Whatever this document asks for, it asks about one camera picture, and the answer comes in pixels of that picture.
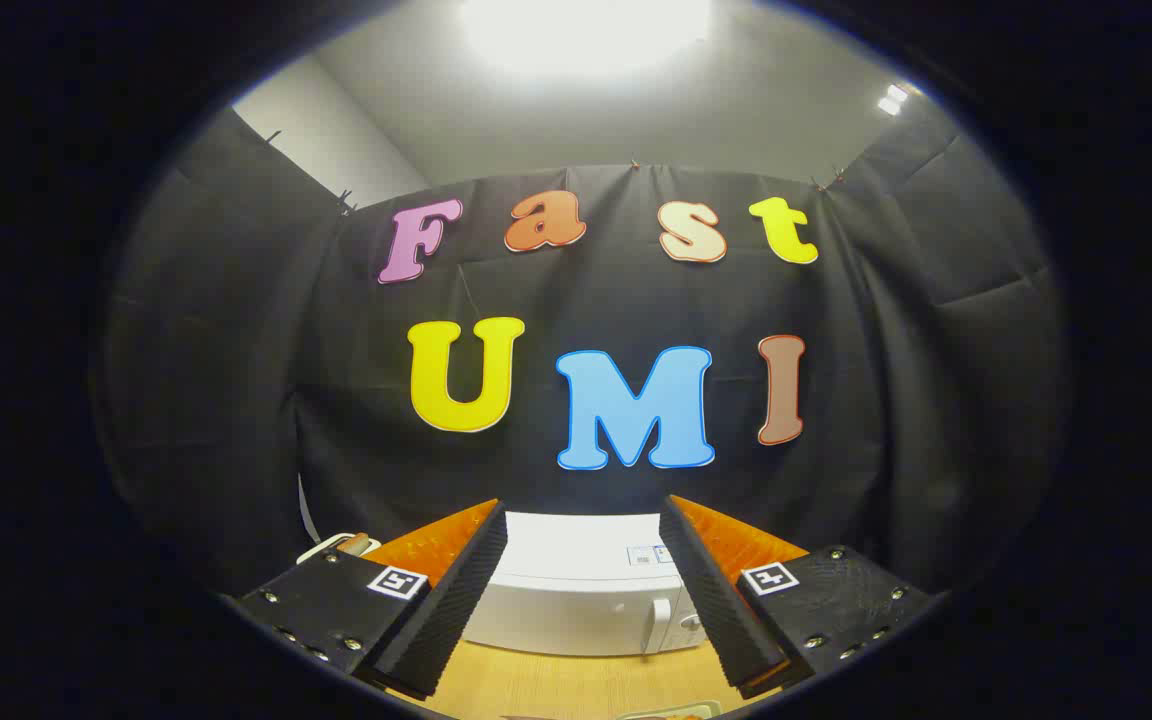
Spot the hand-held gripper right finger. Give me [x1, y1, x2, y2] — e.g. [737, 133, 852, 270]
[659, 494, 937, 701]

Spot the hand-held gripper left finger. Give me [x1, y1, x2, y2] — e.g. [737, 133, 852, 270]
[231, 498, 509, 701]

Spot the white microwave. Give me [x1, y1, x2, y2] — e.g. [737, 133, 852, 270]
[463, 512, 712, 658]

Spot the white toaster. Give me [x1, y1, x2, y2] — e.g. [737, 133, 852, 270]
[296, 533, 379, 566]

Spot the large ceiling light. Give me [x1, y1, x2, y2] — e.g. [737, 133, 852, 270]
[456, 0, 717, 76]

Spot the white cable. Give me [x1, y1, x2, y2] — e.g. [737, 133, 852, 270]
[297, 472, 321, 543]

